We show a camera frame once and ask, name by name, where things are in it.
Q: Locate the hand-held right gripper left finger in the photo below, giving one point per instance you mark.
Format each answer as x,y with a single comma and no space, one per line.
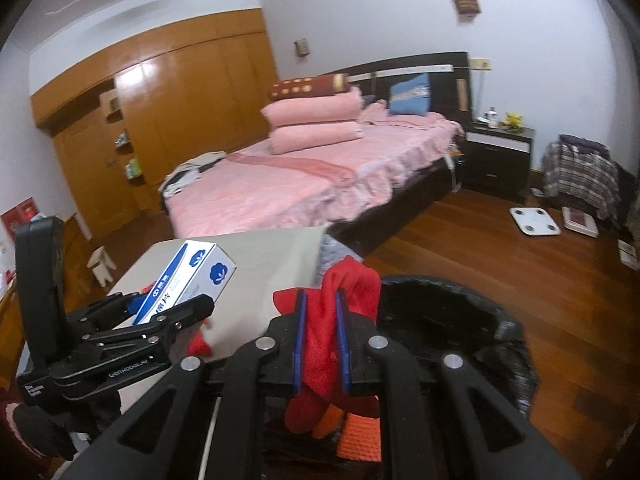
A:
299,340

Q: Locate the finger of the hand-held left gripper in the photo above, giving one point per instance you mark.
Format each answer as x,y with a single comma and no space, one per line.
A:
107,310
175,317

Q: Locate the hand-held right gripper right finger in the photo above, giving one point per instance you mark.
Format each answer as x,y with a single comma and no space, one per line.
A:
343,345

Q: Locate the blue and white box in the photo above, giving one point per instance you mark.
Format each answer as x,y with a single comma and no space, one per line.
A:
192,272

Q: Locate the bin with black bag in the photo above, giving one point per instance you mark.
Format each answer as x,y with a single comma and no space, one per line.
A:
450,320

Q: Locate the person's left hand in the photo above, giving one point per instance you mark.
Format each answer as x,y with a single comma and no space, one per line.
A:
45,432

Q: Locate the small red cloth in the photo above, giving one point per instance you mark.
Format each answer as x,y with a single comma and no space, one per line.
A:
198,344

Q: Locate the small white stool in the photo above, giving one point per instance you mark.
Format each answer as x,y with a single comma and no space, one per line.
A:
101,265

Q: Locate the grey patterned cloth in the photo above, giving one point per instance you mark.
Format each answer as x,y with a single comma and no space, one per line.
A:
332,255

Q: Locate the orange box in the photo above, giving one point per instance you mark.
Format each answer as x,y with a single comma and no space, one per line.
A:
357,437

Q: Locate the green bottle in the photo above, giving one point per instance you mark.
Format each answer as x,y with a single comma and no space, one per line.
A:
133,169

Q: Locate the pile of grey clothes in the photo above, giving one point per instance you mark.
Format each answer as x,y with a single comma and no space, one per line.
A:
192,172

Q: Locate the bed with pink bedspread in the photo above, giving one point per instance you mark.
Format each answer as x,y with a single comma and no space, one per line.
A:
280,185

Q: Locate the folded pink blanket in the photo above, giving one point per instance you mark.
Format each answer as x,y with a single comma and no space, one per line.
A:
310,109
315,138

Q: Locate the wooden wardrobe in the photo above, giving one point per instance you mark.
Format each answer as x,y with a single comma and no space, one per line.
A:
190,100

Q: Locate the white bathroom scale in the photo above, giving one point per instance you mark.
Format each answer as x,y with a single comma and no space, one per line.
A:
531,220

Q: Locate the rumpled pink sheet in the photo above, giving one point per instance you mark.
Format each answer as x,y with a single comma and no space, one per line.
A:
377,112

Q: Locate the dark nightstand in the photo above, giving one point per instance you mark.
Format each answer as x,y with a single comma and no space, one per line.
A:
495,165

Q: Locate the brown dotted bolster pillow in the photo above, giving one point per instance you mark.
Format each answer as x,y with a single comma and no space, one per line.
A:
305,87

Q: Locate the blue cushion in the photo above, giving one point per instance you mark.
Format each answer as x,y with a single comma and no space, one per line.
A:
410,95

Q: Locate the white framed tray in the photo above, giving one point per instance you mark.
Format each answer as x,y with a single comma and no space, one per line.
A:
580,221

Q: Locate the white bottle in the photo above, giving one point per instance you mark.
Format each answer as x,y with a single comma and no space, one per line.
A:
493,119

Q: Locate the yellow plush toy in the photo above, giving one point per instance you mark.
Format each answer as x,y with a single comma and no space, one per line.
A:
513,121

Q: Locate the chair with plaid clothes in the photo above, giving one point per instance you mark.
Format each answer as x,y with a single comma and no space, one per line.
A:
580,175

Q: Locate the white paper sheet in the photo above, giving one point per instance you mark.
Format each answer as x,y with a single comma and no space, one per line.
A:
629,252

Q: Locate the red wall poster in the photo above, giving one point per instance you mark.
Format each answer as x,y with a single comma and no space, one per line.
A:
15,217

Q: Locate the small wooden wall lamp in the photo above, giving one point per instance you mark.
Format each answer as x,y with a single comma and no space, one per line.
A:
301,47

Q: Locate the wall socket panel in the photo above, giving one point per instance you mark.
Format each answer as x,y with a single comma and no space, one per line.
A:
480,64

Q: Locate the large wooden wall lamp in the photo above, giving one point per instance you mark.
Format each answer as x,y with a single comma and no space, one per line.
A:
466,0

